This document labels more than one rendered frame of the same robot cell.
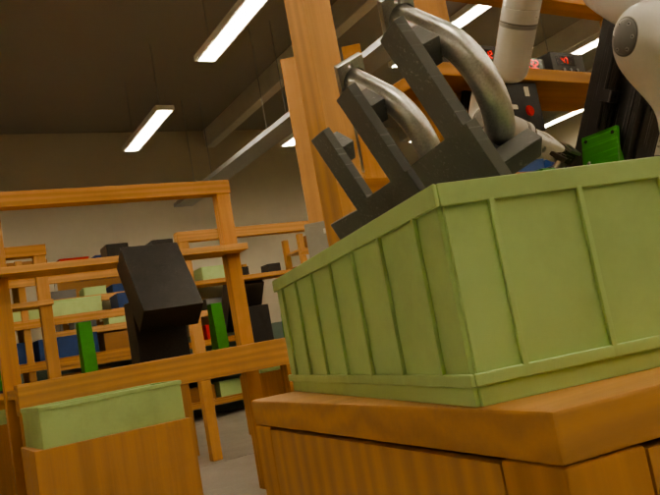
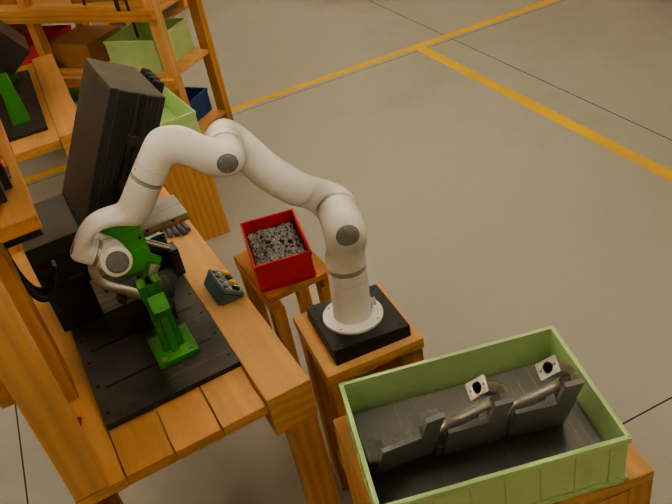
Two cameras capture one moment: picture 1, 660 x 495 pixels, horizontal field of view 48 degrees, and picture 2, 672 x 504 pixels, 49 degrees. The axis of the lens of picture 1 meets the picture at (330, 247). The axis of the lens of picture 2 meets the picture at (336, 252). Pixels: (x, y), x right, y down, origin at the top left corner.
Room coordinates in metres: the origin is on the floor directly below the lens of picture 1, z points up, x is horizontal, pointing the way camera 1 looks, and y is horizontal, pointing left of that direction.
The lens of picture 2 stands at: (0.90, 1.08, 2.40)
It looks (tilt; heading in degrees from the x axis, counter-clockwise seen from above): 35 degrees down; 282
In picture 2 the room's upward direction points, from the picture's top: 12 degrees counter-clockwise
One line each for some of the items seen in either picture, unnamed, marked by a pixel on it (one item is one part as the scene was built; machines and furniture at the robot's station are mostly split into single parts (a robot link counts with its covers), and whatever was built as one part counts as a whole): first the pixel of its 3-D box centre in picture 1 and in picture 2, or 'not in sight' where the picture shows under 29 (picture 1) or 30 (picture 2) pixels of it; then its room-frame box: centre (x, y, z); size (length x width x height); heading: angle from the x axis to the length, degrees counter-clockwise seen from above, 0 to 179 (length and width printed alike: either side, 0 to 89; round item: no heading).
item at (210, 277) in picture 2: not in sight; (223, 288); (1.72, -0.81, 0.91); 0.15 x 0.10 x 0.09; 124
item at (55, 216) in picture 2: not in sight; (64, 261); (2.24, -0.82, 1.07); 0.30 x 0.18 x 0.34; 124
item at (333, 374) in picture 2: not in sight; (356, 331); (1.26, -0.64, 0.83); 0.32 x 0.32 x 0.04; 27
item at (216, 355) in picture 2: not in sight; (128, 300); (2.07, -0.81, 0.89); 1.10 x 0.42 x 0.02; 124
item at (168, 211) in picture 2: not in sight; (128, 227); (2.03, -0.93, 1.11); 0.39 x 0.16 x 0.03; 34
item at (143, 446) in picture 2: not in sight; (166, 389); (2.07, -0.81, 0.44); 1.49 x 0.70 x 0.88; 124
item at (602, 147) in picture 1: (609, 168); (124, 238); (1.98, -0.78, 1.17); 0.13 x 0.12 x 0.20; 124
